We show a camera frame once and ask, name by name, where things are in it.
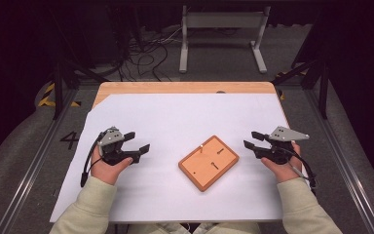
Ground yellow black hazard tape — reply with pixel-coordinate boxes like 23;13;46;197
37;82;82;108

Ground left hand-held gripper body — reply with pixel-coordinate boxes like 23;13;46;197
96;126;141;166

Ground bundle of floor cables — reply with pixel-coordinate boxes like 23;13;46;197
118;25;183;83

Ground person's right hand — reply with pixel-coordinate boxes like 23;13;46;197
261;140;303;184

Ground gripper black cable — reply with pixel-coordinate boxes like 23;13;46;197
280;146;318;196
80;131;107;188

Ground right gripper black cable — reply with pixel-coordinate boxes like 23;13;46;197
280;146;318;196

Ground person's left leg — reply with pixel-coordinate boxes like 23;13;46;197
135;222;192;234

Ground person's leg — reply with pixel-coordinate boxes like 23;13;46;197
135;222;192;234
193;222;261;234

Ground black metal stand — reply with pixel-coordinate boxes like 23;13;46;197
272;57;331;120
52;57;110;121

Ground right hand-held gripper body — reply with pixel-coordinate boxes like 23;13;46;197
254;126;310;165

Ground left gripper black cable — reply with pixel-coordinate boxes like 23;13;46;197
80;131;107;188

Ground person's right leg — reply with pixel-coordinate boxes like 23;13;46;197
193;222;261;234

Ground person's left hand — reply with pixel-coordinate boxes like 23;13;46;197
91;145;134;186

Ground grey metal stand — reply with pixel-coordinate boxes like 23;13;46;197
178;5;272;74

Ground wooden photo frame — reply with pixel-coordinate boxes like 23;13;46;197
177;135;241;193

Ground aluminium floor rail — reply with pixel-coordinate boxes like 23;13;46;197
0;87;79;234
305;87;374;234

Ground white paper sheet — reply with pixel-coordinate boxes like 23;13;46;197
49;93;290;224

